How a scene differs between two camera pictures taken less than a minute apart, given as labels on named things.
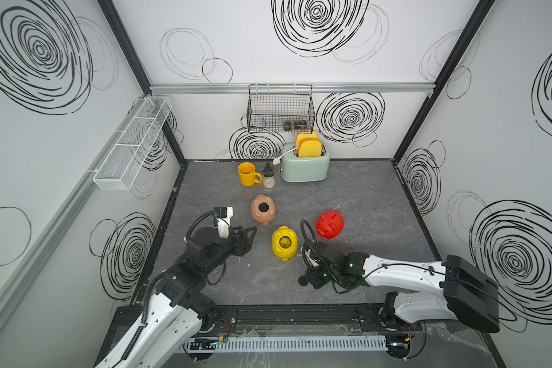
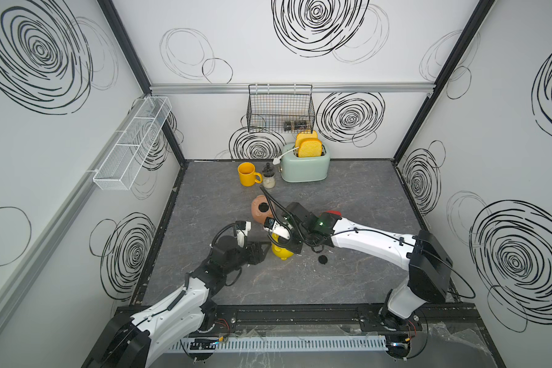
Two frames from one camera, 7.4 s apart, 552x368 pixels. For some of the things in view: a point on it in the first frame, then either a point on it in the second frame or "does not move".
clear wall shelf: [120, 168] does not move
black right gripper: [316, 284] -> [294, 247]
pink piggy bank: [263, 209] does not move
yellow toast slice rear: [305, 134] does not move
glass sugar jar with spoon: [268, 177] does not move
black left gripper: [245, 245] -> [258, 257]
